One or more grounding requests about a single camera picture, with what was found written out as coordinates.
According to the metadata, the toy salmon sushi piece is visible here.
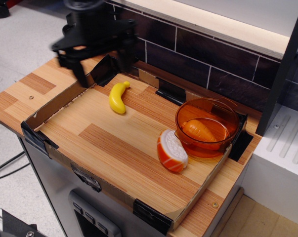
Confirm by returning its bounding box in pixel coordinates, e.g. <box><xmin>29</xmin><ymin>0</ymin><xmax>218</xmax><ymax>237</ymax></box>
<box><xmin>157</xmin><ymin>129</ymin><xmax>188</xmax><ymax>172</ymax></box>

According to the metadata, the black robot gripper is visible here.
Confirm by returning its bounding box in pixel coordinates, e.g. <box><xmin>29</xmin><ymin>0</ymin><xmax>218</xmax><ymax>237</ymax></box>
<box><xmin>51</xmin><ymin>0</ymin><xmax>137</xmax><ymax>88</ymax></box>

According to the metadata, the cardboard fence with black tape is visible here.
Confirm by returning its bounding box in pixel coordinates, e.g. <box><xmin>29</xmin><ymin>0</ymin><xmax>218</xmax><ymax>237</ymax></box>
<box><xmin>21</xmin><ymin>56</ymin><xmax>249</xmax><ymax>237</ymax></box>

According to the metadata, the grey toy oven front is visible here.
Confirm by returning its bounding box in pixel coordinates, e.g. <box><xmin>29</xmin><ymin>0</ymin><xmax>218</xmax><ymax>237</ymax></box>
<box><xmin>68</xmin><ymin>190</ymin><xmax>122</xmax><ymax>237</ymax></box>

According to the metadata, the orange toy carrot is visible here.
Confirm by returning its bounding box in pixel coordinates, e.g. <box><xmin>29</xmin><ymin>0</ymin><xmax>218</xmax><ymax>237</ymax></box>
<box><xmin>181</xmin><ymin>119</ymin><xmax>220</xmax><ymax>151</ymax></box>

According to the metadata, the black cable on floor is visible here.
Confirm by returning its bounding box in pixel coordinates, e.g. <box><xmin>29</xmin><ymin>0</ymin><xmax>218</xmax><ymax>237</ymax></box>
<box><xmin>0</xmin><ymin>151</ymin><xmax>31</xmax><ymax>182</ymax></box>

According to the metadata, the brass screw right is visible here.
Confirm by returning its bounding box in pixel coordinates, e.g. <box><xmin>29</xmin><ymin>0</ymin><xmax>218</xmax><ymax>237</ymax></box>
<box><xmin>212</xmin><ymin>202</ymin><xmax>218</xmax><ymax>208</ymax></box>

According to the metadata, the transparent orange plastic pot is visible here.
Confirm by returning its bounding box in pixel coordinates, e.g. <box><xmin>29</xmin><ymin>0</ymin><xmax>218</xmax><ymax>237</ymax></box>
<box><xmin>175</xmin><ymin>98</ymin><xmax>240</xmax><ymax>158</ymax></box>

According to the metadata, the yellow toy banana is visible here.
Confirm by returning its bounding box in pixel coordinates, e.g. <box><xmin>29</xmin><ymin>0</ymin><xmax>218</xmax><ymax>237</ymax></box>
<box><xmin>109</xmin><ymin>81</ymin><xmax>130</xmax><ymax>114</ymax></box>

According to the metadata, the dark grey vertical post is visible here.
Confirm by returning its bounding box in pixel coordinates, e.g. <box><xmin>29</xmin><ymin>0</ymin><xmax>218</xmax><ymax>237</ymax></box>
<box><xmin>256</xmin><ymin>0</ymin><xmax>298</xmax><ymax>137</ymax></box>

